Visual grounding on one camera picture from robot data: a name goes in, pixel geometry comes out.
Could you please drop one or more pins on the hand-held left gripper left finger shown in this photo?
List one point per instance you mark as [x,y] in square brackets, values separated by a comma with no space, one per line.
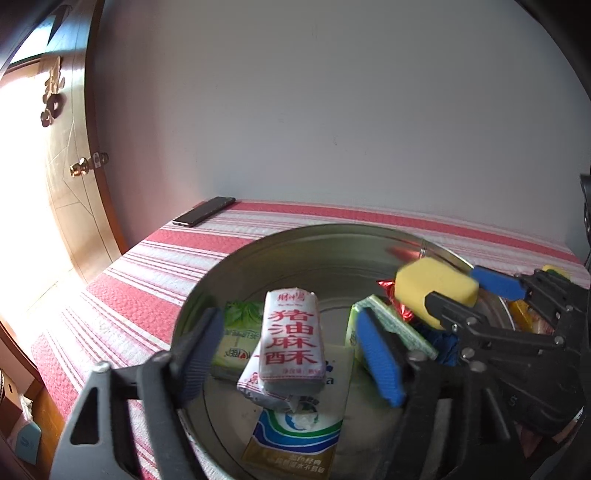
[198,355]

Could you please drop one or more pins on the brass door knob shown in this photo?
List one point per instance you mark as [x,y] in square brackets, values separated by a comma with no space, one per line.
[81,167]

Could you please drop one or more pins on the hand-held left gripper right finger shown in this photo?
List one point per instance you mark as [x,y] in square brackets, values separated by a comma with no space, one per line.
[381,355]

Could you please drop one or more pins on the orange snack packet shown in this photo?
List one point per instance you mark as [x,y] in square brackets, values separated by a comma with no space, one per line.
[526,316]

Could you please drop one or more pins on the cardboard box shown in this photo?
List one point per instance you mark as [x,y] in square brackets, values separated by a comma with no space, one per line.
[9,401]

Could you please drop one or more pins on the wooden door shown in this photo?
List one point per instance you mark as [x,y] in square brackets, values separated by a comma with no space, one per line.
[69,207]

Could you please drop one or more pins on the yellow green sponge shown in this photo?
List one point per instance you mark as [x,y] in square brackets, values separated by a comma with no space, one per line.
[554,271]

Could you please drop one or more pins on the small green tissue pack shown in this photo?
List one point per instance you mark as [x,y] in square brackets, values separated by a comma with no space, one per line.
[412,335]

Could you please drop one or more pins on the teal box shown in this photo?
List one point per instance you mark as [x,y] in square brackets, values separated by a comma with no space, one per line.
[28,443]

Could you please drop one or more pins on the plain yellow sponge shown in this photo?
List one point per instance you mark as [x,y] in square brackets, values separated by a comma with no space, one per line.
[429,281]

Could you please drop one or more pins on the dark smartphone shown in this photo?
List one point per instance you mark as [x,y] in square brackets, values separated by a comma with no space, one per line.
[203,211]

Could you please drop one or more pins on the large green tissue pack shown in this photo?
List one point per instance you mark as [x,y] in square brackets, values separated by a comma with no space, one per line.
[235,346]

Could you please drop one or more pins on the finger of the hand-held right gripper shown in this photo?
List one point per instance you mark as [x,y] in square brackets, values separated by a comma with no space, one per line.
[498,281]
[450,309]

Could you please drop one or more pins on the red white striped tablecloth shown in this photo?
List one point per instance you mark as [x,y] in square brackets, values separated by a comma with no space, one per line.
[138,286]

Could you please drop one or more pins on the white blue tissue pack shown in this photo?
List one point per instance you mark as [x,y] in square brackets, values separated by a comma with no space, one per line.
[295,429]

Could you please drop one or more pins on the blue wrapper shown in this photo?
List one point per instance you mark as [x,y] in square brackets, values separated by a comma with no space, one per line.
[438,344]

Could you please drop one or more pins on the white red snack packet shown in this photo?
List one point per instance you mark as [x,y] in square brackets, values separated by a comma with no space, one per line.
[251,383]
[288,341]

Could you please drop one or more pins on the red shiny packet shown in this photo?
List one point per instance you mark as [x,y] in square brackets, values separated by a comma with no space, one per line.
[387,288]

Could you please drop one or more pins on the dark door ornament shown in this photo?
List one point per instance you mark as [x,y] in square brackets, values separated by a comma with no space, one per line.
[51,92]

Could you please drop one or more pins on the round metal tin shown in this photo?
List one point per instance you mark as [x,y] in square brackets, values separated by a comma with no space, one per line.
[323,263]

